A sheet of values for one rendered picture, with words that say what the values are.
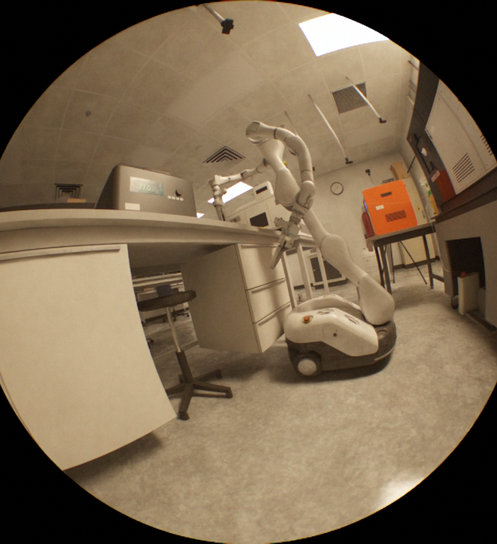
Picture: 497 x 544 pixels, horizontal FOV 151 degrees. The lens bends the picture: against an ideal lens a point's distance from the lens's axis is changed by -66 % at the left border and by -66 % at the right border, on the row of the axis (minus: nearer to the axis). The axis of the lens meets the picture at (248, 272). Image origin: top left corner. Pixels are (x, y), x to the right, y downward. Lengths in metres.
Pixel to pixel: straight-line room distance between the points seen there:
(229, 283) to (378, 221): 1.34
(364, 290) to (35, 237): 1.31
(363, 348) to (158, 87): 2.82
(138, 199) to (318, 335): 0.97
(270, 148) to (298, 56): 1.57
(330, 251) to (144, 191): 0.91
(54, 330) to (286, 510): 0.76
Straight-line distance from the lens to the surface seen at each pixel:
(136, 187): 0.80
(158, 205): 0.80
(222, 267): 1.08
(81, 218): 0.59
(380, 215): 1.78
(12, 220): 0.61
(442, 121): 1.33
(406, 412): 0.86
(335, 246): 1.02
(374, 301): 1.05
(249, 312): 1.01
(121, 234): 0.65
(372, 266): 3.31
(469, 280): 1.65
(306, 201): 0.91
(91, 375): 0.61
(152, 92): 2.53
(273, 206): 2.07
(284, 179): 1.15
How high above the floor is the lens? 0.62
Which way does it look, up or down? 2 degrees up
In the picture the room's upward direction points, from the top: 13 degrees counter-clockwise
